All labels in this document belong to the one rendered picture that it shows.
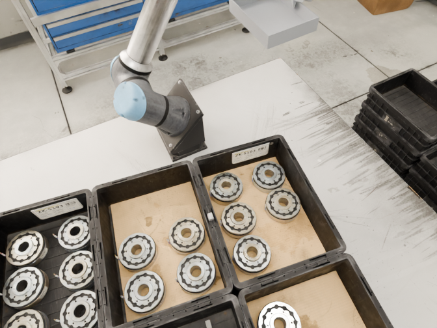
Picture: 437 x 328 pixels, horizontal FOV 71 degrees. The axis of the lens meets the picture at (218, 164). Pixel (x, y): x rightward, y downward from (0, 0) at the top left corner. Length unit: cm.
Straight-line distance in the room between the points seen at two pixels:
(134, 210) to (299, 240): 50
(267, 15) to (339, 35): 199
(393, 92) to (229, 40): 158
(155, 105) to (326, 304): 77
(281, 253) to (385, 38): 266
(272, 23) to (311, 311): 93
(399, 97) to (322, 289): 130
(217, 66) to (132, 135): 153
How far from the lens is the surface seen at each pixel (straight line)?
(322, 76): 272
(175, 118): 110
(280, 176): 99
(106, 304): 84
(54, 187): 132
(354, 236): 114
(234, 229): 90
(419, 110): 192
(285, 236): 93
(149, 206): 99
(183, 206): 97
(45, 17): 248
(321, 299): 91
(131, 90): 103
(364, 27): 338
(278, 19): 125
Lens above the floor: 169
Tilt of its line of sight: 56 degrees down
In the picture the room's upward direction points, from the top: 3 degrees counter-clockwise
